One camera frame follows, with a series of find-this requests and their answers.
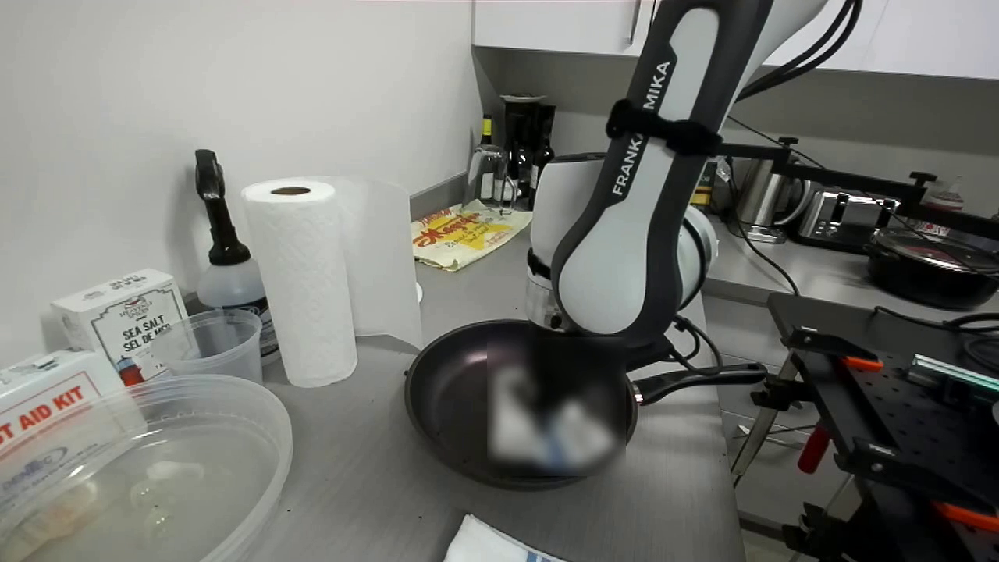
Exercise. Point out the black spray bottle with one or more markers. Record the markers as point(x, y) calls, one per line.
point(230, 277)

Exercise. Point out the black round appliance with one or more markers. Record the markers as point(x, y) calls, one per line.
point(947, 273)

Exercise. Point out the white blue striped towel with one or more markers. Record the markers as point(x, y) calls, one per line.
point(515, 439)

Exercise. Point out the sea salt box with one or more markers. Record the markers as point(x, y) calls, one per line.
point(120, 319)

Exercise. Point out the black perforated robot table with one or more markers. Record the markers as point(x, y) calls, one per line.
point(908, 424)

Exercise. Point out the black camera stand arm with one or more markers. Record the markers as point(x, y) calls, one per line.
point(832, 206)

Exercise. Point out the clear plastic cup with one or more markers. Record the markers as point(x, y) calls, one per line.
point(224, 342)

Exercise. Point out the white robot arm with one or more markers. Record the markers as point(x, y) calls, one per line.
point(616, 273)

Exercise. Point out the yellow printed bag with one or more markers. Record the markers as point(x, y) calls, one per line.
point(465, 231)

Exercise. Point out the clear plastic bowl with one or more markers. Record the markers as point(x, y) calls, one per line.
point(180, 469)

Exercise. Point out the small white blue towel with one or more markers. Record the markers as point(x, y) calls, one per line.
point(475, 543)

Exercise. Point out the first aid kit box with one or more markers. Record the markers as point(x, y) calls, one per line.
point(57, 408)

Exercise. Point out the black frying pan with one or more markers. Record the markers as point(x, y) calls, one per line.
point(451, 401)

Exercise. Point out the white paper towel roll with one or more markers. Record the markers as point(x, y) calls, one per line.
point(334, 268)

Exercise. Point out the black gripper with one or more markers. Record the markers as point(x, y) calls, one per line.
point(563, 366)

